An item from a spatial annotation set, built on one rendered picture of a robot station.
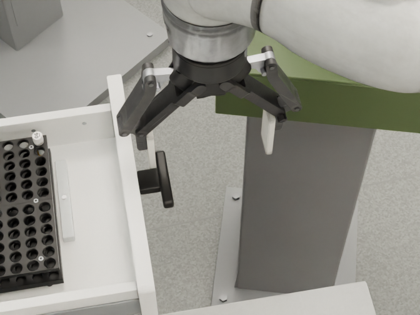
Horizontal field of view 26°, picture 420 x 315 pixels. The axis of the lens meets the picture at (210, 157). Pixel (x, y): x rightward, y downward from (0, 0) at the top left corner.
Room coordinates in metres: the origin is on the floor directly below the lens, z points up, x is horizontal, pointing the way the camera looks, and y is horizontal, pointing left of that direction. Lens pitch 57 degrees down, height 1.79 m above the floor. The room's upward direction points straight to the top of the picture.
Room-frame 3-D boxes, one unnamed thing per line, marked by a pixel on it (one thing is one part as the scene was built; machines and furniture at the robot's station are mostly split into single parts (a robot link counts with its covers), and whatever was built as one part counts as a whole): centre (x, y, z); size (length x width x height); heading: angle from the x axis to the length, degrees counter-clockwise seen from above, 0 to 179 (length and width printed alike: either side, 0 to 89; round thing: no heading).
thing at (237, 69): (0.58, 0.00, 1.07); 0.08 x 0.07 x 0.09; 100
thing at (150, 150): (0.57, 0.07, 0.93); 0.03 x 0.01 x 0.07; 10
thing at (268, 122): (0.59, -0.07, 0.93); 0.03 x 0.01 x 0.07; 10
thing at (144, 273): (0.53, 0.09, 0.87); 0.29 x 0.02 x 0.11; 10
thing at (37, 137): (0.59, 0.20, 0.89); 0.01 x 0.01 x 0.05
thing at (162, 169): (0.54, 0.06, 0.91); 0.07 x 0.04 x 0.01; 10
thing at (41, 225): (0.51, 0.19, 0.90); 0.18 x 0.02 x 0.01; 10
